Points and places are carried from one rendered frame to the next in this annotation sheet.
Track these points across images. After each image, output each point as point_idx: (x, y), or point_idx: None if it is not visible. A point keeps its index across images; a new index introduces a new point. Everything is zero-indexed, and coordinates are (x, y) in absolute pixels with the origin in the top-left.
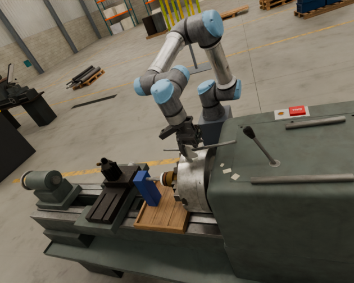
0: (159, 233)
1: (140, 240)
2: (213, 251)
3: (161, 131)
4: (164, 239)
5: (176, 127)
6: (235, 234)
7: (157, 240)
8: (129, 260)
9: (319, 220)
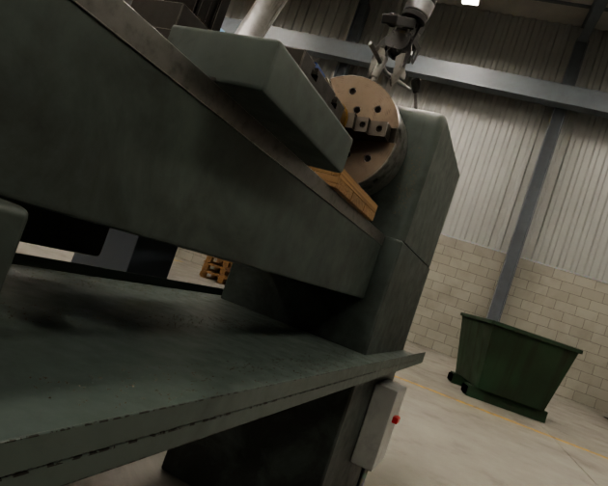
0: (339, 226)
1: (287, 265)
2: (307, 339)
3: (396, 13)
4: (331, 253)
5: (425, 21)
6: (420, 207)
7: (318, 259)
8: (256, 375)
9: (445, 188)
